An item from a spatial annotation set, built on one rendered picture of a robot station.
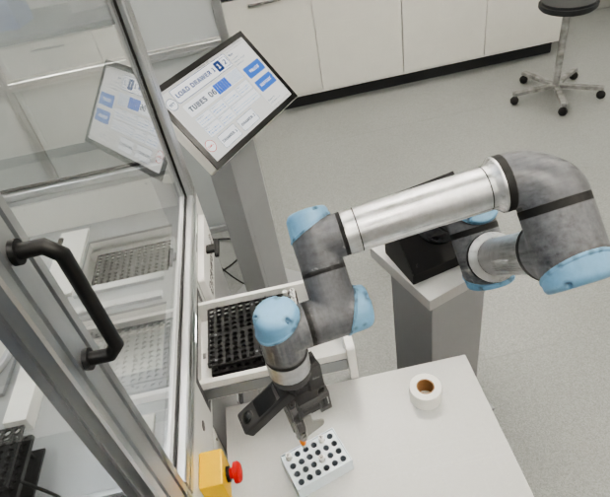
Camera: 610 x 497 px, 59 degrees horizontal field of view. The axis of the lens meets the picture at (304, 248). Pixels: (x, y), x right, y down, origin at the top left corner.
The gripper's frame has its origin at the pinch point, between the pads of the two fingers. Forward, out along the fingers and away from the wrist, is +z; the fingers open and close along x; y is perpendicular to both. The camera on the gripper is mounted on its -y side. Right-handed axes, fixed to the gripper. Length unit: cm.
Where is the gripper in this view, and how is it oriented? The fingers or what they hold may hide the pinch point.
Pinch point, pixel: (298, 434)
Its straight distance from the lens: 112.6
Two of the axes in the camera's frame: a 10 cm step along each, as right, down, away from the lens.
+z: 1.5, 7.5, 6.4
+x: -4.4, -5.3, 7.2
